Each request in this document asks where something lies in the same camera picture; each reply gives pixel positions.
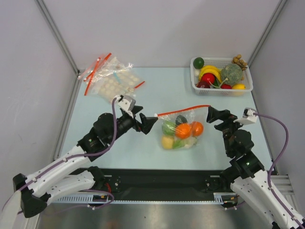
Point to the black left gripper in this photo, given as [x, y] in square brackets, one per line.
[147, 122]

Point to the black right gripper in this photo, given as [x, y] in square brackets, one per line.
[224, 122]

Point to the small orange tangerine front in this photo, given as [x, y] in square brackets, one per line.
[197, 128]

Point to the light green guava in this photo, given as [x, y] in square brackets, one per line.
[168, 128]

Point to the yellow pear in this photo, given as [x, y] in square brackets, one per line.
[167, 141]

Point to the dark green avocado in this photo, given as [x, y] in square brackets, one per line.
[180, 119]

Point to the clear zip top bag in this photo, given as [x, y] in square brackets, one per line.
[195, 113]

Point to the white cauliflower with leaves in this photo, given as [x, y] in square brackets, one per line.
[184, 143]

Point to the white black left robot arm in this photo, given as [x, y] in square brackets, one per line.
[38, 190]

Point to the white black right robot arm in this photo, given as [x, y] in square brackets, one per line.
[247, 176]

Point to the pile of zip bags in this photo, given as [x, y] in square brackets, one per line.
[108, 77]

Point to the small red fruit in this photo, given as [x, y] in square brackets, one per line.
[225, 86]

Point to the yellow lemon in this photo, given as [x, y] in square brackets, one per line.
[239, 86]

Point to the dark red fruit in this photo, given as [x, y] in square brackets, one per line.
[203, 84]

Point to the green netted melon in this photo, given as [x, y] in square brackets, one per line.
[231, 74]

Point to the yellow banana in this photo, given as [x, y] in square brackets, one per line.
[210, 69]

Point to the white plastic fruit basket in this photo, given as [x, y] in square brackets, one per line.
[220, 63]

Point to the dark green lime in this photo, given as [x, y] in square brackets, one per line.
[198, 63]

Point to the brown longan bunch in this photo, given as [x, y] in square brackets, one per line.
[240, 62]

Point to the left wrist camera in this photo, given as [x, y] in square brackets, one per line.
[126, 104]

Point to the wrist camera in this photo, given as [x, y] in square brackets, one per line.
[126, 104]
[248, 117]

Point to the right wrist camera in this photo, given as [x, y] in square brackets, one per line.
[248, 117]

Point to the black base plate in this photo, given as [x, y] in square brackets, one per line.
[162, 185]

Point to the white cable duct right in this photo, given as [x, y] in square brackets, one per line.
[226, 197]

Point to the white cable duct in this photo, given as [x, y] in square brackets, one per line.
[85, 199]
[226, 197]

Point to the white cable duct left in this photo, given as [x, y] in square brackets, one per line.
[85, 199]

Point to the aluminium frame post right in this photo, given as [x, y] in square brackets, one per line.
[271, 23]

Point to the aluminium frame post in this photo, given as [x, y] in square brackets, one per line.
[271, 23]
[57, 34]

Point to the aluminium frame post left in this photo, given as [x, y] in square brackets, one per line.
[57, 34]

